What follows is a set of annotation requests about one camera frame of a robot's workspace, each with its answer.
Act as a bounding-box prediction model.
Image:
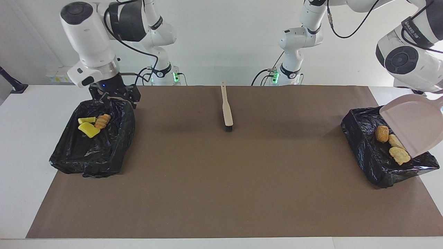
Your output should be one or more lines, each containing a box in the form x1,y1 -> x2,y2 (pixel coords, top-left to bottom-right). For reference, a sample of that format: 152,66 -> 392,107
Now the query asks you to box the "bin lined with black bag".
341,105 -> 440,188
49,98 -> 136,178

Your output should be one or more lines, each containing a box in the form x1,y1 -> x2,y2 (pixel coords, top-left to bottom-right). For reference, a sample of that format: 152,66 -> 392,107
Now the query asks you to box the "pale beige sponge chunk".
388,134 -> 404,149
389,147 -> 412,166
94,114 -> 111,129

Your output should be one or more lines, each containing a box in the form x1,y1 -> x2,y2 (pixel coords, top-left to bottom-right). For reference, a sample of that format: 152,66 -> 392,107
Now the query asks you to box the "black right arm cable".
103,0 -> 160,85

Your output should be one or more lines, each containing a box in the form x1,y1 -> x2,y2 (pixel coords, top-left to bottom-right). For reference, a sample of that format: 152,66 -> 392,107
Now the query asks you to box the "yellow sponge block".
78,122 -> 101,138

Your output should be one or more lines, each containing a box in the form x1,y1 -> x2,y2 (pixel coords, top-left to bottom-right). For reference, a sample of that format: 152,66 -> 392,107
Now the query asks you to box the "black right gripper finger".
88,86 -> 108,103
123,84 -> 142,110

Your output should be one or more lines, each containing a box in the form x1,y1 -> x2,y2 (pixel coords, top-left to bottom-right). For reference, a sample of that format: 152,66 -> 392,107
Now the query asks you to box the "brown table mat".
26,85 -> 443,239

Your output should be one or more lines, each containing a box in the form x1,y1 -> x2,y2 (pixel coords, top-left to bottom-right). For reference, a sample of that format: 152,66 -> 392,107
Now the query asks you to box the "white wall outlet box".
46,66 -> 77,83

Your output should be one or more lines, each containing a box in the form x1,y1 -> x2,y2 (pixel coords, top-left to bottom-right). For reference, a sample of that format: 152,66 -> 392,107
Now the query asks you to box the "beige plastic dustpan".
379,94 -> 443,158

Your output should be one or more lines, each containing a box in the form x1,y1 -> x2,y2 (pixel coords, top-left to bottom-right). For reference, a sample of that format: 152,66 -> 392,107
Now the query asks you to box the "brown sponge piece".
376,125 -> 390,143

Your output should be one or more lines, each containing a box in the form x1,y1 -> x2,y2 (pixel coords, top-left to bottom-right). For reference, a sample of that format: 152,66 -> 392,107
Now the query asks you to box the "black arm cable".
103,0 -> 160,85
325,0 -> 443,54

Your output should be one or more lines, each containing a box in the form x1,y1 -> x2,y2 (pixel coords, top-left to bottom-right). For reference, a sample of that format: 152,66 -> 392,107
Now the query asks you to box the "beige brush with black bristles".
221,81 -> 234,132

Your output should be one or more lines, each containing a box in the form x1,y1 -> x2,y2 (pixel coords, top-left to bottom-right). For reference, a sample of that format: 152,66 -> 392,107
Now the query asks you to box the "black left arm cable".
325,0 -> 443,54

